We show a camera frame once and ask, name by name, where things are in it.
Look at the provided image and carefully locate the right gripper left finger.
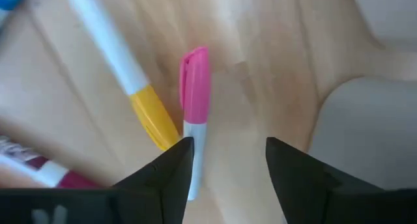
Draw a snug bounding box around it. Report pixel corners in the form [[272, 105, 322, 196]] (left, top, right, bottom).
[[112, 136, 195, 224]]

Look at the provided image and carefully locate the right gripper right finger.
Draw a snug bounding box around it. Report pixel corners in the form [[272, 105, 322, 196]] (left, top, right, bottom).
[[266, 137, 385, 224]]

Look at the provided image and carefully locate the pink-capped white marker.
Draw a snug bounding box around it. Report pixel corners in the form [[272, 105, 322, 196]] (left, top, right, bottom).
[[178, 46, 211, 202]]

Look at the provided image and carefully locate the yellow-capped white marker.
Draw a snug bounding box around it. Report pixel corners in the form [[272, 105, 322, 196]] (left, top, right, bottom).
[[66, 0, 182, 152]]

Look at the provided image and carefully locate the magenta Expo marker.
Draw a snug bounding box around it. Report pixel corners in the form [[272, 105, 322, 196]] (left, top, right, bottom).
[[0, 134, 104, 189]]

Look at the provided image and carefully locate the grey plastic bin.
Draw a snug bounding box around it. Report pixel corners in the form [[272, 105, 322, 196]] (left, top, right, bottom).
[[308, 76, 417, 189]]

